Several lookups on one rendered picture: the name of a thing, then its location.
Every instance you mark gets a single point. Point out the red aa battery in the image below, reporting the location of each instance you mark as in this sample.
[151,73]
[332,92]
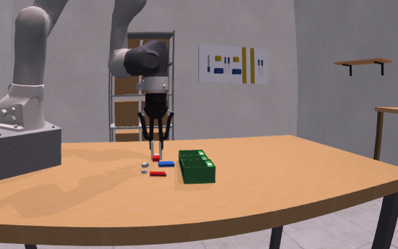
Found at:
[158,174]

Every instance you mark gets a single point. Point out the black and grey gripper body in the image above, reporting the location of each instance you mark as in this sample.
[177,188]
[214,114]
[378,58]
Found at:
[155,101]

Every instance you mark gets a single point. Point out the green three-compartment bin rack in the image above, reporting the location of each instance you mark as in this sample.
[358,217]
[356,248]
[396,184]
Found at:
[194,173]

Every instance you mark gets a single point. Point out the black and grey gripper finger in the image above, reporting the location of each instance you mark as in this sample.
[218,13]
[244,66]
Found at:
[150,137]
[161,137]

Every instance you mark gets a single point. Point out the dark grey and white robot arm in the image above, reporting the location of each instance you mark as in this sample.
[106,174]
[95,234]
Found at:
[22,108]

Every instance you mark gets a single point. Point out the red and white eraser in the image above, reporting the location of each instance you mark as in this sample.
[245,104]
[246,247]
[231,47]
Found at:
[156,157]

